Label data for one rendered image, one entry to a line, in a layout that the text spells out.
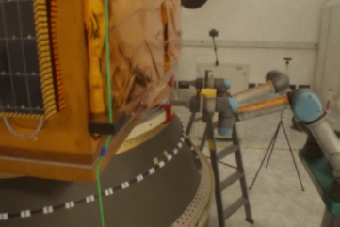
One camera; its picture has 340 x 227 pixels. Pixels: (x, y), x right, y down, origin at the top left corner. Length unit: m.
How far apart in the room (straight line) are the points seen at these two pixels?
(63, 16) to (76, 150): 0.33
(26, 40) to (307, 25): 8.99
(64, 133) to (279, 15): 8.65
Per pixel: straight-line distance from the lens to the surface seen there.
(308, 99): 1.25
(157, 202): 1.34
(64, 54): 0.66
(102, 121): 0.68
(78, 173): 0.76
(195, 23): 8.80
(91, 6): 0.67
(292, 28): 9.21
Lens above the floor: 2.15
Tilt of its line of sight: 15 degrees down
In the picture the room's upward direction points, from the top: straight up
